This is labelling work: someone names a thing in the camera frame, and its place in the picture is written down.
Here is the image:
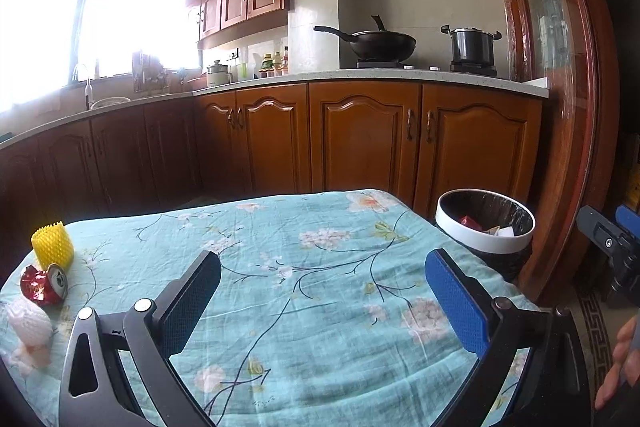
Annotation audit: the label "white bin with black liner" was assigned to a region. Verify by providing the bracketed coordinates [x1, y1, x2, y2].
[434, 188, 536, 282]

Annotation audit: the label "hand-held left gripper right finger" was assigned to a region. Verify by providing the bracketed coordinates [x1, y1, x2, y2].
[424, 248, 594, 427]

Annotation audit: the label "wood framed glass door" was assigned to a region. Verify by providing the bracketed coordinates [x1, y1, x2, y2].
[499, 0, 617, 309]

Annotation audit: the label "black gas stove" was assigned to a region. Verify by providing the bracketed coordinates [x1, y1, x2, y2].
[342, 58, 499, 78]

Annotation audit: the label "kitchen window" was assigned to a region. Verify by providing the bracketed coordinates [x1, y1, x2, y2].
[0, 0, 202, 118]

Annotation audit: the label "brown bowl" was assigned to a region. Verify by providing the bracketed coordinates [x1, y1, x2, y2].
[170, 74, 209, 93]

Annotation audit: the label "steel stock pot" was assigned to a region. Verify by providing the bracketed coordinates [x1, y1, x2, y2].
[440, 24, 502, 66]

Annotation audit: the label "speckled kitchen countertop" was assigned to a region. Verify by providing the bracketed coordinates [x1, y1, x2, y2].
[0, 71, 551, 151]

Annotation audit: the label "kitchen utensil rack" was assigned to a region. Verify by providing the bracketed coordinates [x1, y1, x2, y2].
[132, 50, 169, 96]

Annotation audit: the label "person's right hand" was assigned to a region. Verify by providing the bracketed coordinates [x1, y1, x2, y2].
[594, 314, 640, 413]

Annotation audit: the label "white sink basin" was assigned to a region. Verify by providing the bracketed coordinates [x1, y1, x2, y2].
[89, 96, 132, 110]

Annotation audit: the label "floral light blue tablecloth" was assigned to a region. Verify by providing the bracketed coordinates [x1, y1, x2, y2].
[0, 189, 544, 427]

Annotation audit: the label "patterned floor mat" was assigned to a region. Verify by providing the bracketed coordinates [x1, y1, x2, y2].
[564, 286, 622, 409]

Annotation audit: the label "chrome kitchen faucet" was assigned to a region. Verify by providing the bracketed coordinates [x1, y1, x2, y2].
[72, 63, 96, 110]

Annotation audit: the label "yellow foam fruit net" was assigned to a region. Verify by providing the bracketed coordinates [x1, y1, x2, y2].
[30, 220, 75, 269]

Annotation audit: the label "crushed red soda can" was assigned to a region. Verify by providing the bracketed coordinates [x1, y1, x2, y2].
[19, 263, 69, 307]

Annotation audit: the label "black wok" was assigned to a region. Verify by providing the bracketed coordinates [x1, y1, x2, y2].
[313, 15, 418, 60]

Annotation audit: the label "white foam fruit net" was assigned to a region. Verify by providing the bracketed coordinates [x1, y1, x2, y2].
[6, 296, 54, 369]

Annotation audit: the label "white electric pot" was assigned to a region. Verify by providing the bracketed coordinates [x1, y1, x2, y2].
[206, 60, 234, 87]

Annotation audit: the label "wooden base cabinets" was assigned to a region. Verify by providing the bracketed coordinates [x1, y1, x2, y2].
[0, 81, 544, 249]

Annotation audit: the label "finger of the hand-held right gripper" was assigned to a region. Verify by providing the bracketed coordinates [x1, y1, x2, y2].
[578, 205, 635, 254]
[615, 205, 640, 236]

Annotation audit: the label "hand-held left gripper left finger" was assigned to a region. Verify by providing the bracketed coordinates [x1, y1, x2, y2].
[58, 250, 223, 427]

